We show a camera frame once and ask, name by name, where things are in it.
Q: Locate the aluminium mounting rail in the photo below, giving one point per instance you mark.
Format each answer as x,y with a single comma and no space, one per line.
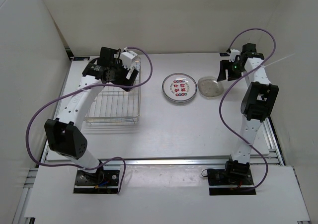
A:
165,161

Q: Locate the dark blue label sticker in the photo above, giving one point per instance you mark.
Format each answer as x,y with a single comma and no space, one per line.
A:
224,54

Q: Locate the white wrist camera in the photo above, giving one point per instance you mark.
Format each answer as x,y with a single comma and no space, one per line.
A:
233,53
128,57

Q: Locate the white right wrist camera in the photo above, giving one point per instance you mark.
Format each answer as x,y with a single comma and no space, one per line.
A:
233,53

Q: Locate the blue label sticker left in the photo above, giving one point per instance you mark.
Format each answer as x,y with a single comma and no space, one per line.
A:
81,58

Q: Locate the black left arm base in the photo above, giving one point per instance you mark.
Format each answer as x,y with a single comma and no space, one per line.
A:
104,181

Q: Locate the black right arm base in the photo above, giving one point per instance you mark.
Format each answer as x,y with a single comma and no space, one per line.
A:
234,179

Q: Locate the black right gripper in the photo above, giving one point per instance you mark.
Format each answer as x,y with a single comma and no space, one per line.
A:
225,64

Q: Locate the silver wire dish rack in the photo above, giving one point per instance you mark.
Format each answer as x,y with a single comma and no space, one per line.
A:
114,105

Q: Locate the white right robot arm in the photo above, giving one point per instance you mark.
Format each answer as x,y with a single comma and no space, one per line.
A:
258,101

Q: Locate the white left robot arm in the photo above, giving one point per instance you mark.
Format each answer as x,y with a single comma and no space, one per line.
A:
64,132

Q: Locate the green rim dotted plate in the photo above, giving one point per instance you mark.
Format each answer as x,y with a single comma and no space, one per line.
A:
179,87

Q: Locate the clear glass plate back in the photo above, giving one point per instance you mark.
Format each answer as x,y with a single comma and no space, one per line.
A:
209,87

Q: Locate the white cable tie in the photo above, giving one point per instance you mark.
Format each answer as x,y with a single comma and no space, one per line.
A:
264,66

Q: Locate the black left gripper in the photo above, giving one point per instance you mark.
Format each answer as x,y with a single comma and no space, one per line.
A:
124,81

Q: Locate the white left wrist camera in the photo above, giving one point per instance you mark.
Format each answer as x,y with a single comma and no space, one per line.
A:
128,57

